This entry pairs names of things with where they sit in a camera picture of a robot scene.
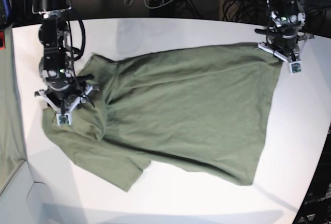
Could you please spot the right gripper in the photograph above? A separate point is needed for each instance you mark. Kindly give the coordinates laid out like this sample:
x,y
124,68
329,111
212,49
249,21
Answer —
x,y
65,94

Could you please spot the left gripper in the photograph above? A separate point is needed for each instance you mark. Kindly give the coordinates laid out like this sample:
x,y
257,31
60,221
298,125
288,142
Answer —
x,y
283,44

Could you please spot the green t-shirt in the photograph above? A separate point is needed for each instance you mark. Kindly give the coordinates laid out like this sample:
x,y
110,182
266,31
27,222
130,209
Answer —
x,y
202,109

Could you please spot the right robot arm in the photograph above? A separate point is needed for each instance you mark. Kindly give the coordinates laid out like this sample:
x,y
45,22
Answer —
x,y
59,55

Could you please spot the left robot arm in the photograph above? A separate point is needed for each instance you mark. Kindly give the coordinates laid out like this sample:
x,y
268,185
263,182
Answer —
x,y
285,19

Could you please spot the red device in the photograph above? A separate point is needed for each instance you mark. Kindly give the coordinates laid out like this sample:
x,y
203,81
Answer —
x,y
2,40

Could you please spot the green cloth at left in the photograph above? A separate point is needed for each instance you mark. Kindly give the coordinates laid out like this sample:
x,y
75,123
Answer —
x,y
13,151

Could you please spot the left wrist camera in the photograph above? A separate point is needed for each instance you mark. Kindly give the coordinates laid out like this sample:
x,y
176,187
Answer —
x,y
295,67

